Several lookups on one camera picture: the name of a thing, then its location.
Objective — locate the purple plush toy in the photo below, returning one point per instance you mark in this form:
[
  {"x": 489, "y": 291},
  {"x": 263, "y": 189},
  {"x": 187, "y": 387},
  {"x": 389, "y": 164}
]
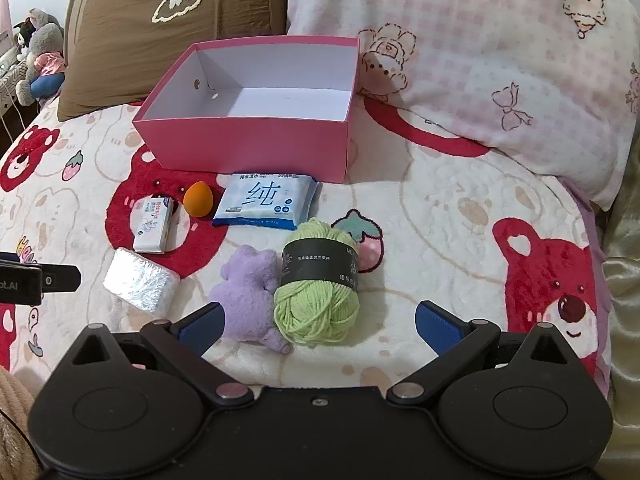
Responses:
[{"x": 245, "y": 300}]

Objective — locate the black white plush toy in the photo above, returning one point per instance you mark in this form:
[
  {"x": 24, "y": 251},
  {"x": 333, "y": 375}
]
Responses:
[{"x": 25, "y": 35}]

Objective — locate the cream satin cloth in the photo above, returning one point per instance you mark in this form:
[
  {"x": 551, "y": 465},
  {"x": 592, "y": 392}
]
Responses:
[{"x": 622, "y": 310}]

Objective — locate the brown pillow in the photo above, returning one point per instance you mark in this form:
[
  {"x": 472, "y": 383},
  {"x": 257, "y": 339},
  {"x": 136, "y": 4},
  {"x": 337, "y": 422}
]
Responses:
[{"x": 125, "y": 50}]

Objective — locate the clear bag of white thread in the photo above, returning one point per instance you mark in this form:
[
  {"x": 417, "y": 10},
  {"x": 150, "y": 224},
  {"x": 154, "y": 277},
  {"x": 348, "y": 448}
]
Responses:
[{"x": 140, "y": 280}]

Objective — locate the pink cardboard box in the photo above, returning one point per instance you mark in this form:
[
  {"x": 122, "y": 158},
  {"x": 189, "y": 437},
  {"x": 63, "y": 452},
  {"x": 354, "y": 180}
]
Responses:
[{"x": 250, "y": 152}]

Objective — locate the patterned nightstand cover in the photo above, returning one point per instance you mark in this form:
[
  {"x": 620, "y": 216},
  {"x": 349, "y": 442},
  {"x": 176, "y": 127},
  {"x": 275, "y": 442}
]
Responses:
[{"x": 10, "y": 80}]

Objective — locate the small white tissue box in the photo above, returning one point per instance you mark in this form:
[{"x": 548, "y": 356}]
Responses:
[{"x": 152, "y": 225}]

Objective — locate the green yarn ball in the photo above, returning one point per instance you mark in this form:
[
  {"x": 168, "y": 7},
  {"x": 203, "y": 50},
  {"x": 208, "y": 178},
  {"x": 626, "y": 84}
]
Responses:
[{"x": 315, "y": 305}]

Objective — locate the red bear printed blanket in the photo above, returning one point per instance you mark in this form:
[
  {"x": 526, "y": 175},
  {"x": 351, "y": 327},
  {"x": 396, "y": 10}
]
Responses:
[{"x": 450, "y": 260}]

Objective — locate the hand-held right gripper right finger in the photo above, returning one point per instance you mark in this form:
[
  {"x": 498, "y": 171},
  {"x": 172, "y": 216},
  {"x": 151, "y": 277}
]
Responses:
[{"x": 440, "y": 327}]

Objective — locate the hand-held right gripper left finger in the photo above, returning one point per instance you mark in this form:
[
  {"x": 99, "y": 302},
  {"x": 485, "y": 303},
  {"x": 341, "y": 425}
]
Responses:
[{"x": 202, "y": 330}]

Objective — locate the blue white wet wipes pack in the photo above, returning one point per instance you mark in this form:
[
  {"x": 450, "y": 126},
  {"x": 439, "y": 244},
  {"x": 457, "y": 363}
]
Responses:
[{"x": 262, "y": 200}]

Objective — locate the grey plush toy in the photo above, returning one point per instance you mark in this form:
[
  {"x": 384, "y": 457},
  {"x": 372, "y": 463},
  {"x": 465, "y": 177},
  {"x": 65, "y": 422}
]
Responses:
[{"x": 42, "y": 45}]

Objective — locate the orange makeup sponge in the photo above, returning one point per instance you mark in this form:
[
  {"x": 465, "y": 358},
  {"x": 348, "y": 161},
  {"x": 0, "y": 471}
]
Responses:
[{"x": 197, "y": 200}]

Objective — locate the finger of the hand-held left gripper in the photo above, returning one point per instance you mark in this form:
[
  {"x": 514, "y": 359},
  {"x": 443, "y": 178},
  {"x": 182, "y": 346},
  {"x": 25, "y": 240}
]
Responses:
[{"x": 62, "y": 280}]

